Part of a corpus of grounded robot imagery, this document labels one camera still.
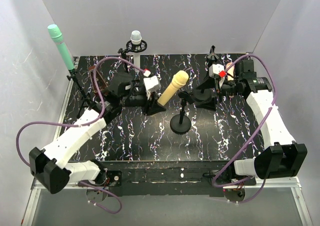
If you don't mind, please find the black round base mic stand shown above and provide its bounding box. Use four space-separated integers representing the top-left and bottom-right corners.
193 45 219 102

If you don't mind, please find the yellow microphone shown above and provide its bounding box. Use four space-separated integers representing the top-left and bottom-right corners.
157 70 189 106

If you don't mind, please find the black tripod shock mount stand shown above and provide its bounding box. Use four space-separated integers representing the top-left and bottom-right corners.
117 39 148 72

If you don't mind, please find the white microphone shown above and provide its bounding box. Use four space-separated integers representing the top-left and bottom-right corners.
130 30 142 68

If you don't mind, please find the green microphone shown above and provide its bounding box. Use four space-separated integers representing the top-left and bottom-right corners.
47 24 75 71

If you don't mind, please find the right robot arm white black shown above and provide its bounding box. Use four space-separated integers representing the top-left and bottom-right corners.
197 56 308 180

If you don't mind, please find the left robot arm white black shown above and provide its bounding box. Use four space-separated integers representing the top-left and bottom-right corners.
29 73 166 194

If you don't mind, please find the small black clip mic stand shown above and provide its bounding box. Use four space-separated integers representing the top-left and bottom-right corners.
66 69 94 119

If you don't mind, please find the pink microphone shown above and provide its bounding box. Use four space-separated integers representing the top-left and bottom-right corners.
225 62 237 97

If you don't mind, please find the brown wooden metronome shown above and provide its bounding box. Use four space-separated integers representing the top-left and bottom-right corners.
88 65 108 97

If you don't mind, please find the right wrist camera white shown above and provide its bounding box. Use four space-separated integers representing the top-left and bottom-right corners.
208 63 227 84

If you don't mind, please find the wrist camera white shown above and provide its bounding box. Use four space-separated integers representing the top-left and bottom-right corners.
143 69 161 100
208 63 227 84

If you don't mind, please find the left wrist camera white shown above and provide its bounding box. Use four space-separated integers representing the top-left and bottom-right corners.
143 69 161 100

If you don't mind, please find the aluminium left side rail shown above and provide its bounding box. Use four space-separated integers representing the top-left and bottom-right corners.
48 56 80 159

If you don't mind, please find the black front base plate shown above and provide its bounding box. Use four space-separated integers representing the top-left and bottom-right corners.
43 159 288 198

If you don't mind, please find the aluminium front rail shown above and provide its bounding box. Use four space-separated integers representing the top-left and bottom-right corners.
31 177 302 190

